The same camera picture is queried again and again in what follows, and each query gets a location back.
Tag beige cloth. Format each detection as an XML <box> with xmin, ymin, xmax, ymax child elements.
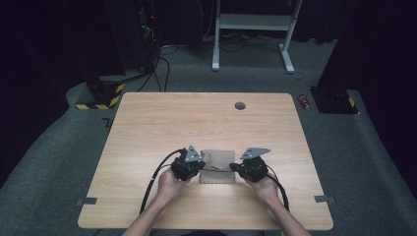
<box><xmin>199</xmin><ymin>149</ymin><xmax>236</xmax><ymax>185</ymax></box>

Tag person's right hand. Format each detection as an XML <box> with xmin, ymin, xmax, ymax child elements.
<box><xmin>244</xmin><ymin>174</ymin><xmax>280</xmax><ymax>207</ymax></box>

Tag white metal stand frame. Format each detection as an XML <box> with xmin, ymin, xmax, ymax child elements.
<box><xmin>210</xmin><ymin>0</ymin><xmax>304</xmax><ymax>75</ymax></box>

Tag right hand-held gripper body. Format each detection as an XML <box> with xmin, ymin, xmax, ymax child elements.
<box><xmin>238</xmin><ymin>147</ymin><xmax>271</xmax><ymax>184</ymax></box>

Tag black floor cables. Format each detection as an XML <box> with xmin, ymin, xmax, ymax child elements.
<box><xmin>137</xmin><ymin>43</ymin><xmax>172</xmax><ymax>93</ymax></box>

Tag left hand-held gripper black cable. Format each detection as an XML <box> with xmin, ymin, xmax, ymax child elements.
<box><xmin>139</xmin><ymin>147</ymin><xmax>187</xmax><ymax>214</ymax></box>

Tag cable bundle under white stand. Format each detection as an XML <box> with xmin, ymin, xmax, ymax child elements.
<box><xmin>203</xmin><ymin>30</ymin><xmax>286</xmax><ymax>53</ymax></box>

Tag black yellow striped stand base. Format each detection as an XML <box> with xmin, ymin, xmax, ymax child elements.
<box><xmin>76</xmin><ymin>82</ymin><xmax>126</xmax><ymax>111</ymax></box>

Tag dark equipment rack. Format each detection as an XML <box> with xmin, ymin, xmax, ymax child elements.
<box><xmin>139</xmin><ymin>0</ymin><xmax>162</xmax><ymax>72</ymax></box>

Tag right hand-held gripper black cable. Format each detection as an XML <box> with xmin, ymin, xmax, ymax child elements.
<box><xmin>266</xmin><ymin>164</ymin><xmax>291</xmax><ymax>211</ymax></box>

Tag person's left hand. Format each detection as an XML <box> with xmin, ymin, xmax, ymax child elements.
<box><xmin>156</xmin><ymin>168</ymin><xmax>193</xmax><ymax>205</ymax></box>

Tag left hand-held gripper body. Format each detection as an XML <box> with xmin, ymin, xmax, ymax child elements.
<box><xmin>170</xmin><ymin>145</ymin><xmax>203</xmax><ymax>182</ymax></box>

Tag grey tape strip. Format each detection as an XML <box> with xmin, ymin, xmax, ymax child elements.
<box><xmin>77</xmin><ymin>197</ymin><xmax>98</xmax><ymax>207</ymax></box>
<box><xmin>314</xmin><ymin>195</ymin><xmax>335</xmax><ymax>205</ymax></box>

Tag hand-held gripper black cable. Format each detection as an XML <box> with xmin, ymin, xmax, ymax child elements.
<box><xmin>139</xmin><ymin>147</ymin><xmax>187</xmax><ymax>214</ymax></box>
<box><xmin>266</xmin><ymin>164</ymin><xmax>291</xmax><ymax>211</ymax></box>

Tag red can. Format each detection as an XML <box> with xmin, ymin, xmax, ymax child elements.
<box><xmin>297</xmin><ymin>93</ymin><xmax>312</xmax><ymax>111</ymax></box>

